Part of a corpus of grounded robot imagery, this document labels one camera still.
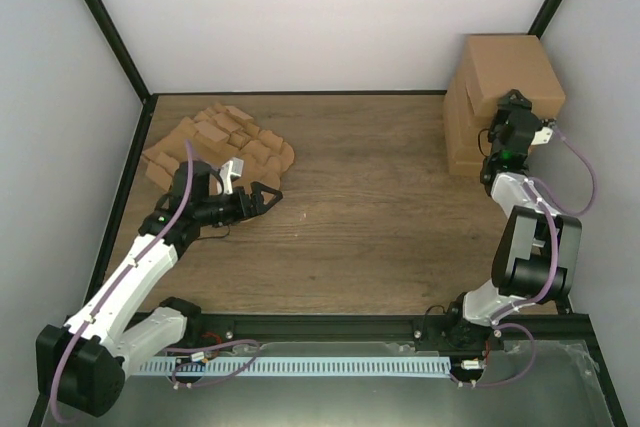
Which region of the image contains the top folded cardboard box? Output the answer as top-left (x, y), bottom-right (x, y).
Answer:
top-left (444, 72), bottom-right (492, 145)

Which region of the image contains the purple cable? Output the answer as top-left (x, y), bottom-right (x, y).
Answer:
top-left (469, 126), bottom-right (599, 389)
top-left (49, 139), bottom-right (261, 423)

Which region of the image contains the brown cardboard box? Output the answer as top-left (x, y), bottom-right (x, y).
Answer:
top-left (461, 34), bottom-right (566, 119)

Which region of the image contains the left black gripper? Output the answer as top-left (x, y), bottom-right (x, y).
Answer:
top-left (197, 183), bottom-right (284, 227)

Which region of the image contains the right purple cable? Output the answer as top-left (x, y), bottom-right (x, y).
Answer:
top-left (469, 126), bottom-right (599, 389)

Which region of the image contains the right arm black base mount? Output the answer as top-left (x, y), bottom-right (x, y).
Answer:
top-left (412, 301), bottom-right (504, 354)

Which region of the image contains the stack of flat cardboard blanks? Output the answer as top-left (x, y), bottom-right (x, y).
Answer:
top-left (142, 103), bottom-right (295, 191)

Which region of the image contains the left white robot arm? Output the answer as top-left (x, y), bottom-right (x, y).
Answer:
top-left (36, 158), bottom-right (283, 417)

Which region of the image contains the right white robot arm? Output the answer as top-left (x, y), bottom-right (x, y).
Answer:
top-left (444, 89), bottom-right (582, 350)

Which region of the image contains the light blue slotted cable duct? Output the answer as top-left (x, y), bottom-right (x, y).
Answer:
top-left (138, 357), bottom-right (451, 378)

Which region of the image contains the folded cardboard box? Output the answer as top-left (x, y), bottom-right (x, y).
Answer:
top-left (444, 111), bottom-right (491, 162)
top-left (447, 145), bottom-right (484, 177)
top-left (444, 72), bottom-right (492, 145)

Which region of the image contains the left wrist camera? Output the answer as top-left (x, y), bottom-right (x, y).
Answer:
top-left (218, 157), bottom-right (244, 194)

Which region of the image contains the bottom folded cardboard box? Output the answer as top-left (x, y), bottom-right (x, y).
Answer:
top-left (447, 145), bottom-right (484, 177)

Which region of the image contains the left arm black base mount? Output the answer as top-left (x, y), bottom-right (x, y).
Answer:
top-left (158, 296), bottom-right (235, 352)

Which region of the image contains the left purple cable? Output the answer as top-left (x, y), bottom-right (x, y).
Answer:
top-left (49, 139), bottom-right (261, 423)

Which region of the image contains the middle folded cardboard box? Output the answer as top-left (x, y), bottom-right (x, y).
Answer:
top-left (444, 111), bottom-right (491, 162)

